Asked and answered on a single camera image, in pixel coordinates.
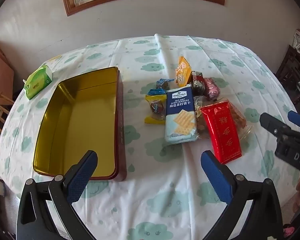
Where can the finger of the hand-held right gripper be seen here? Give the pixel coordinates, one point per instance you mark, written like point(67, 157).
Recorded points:
point(298, 118)
point(271, 123)

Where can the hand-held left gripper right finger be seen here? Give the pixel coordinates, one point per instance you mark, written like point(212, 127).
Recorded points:
point(215, 177)

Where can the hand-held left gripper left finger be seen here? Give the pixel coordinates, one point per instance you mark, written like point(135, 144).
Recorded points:
point(82, 177)

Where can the red rice cracker packet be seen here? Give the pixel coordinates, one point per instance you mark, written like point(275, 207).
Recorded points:
point(222, 135)

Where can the clear orange-label snack packet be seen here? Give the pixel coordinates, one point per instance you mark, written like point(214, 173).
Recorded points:
point(200, 125)

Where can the gold-lined metal tin box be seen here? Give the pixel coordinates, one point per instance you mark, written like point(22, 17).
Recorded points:
point(77, 120)

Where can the blue cracker packet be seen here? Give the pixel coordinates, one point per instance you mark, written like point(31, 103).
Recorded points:
point(180, 120)

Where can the pink snack packet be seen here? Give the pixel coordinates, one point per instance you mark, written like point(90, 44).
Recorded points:
point(211, 90)

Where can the dark green foil packet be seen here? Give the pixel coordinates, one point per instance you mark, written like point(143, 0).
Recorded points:
point(197, 85)

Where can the yellow-ended snack packet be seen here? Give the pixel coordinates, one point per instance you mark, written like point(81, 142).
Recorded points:
point(153, 120)

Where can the orange snack packet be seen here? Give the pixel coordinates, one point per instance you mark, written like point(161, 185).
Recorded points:
point(183, 70)

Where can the dark wooden cabinet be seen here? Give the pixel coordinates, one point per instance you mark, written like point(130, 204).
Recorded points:
point(292, 72)

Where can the white cloud-print tablecloth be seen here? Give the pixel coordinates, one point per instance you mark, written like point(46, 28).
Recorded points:
point(165, 192)

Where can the pink slipper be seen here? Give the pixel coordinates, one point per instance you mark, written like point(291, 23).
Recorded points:
point(288, 230)

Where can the green tissue pack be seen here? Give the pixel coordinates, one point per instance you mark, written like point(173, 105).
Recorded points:
point(37, 82)

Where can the wooden chair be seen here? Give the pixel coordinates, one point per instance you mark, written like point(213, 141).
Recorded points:
point(0, 110)

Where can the pink cloth cover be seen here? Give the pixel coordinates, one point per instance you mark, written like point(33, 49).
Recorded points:
point(0, 67)

